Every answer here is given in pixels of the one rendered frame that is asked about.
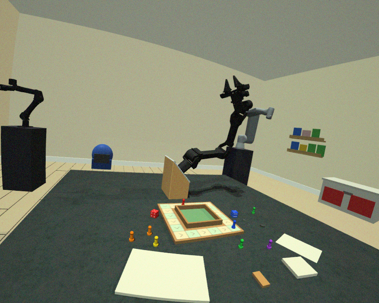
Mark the red die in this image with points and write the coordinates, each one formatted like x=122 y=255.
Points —
x=154 y=213

